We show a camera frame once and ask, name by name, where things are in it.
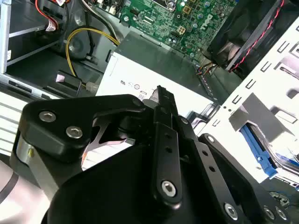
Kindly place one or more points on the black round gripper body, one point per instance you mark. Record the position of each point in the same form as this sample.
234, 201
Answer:
105, 198

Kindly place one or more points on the hard disk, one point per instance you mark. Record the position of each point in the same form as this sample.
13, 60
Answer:
257, 149

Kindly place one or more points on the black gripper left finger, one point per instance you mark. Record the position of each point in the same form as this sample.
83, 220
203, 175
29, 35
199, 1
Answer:
58, 116

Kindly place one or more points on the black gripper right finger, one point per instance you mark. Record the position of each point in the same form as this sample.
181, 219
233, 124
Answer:
203, 158

